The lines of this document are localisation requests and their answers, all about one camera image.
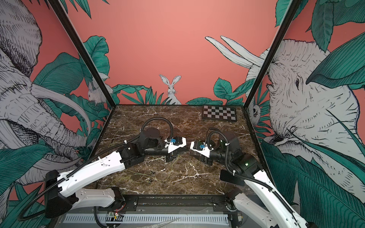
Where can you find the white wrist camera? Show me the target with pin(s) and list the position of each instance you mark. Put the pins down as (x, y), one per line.
(201, 148)
(175, 143)

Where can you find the left black frame post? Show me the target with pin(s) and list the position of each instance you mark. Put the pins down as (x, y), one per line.
(73, 35)

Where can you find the black white checkerboard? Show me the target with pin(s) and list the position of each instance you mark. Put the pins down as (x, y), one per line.
(219, 113)

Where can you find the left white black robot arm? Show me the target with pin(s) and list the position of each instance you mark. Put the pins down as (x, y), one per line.
(63, 191)

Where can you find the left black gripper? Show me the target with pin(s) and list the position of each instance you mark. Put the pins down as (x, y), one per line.
(171, 156)

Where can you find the black frame post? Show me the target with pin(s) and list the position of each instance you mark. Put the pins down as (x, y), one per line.
(289, 15)
(73, 35)

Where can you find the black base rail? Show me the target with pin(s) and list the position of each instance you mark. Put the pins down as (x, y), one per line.
(130, 202)

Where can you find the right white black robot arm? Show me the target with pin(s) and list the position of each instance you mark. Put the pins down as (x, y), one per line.
(244, 169)

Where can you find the black smartphone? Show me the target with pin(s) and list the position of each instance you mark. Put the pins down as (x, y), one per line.
(225, 176)

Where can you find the right black frame post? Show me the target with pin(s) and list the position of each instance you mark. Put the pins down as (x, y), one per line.
(289, 15)

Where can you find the white slotted cable duct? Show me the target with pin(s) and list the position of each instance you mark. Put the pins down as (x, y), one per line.
(159, 218)

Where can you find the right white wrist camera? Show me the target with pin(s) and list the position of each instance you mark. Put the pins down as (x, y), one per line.
(201, 148)

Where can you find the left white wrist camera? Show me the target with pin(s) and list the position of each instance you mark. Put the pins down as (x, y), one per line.
(175, 143)

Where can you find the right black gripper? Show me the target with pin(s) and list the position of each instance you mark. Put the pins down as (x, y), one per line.
(207, 161)

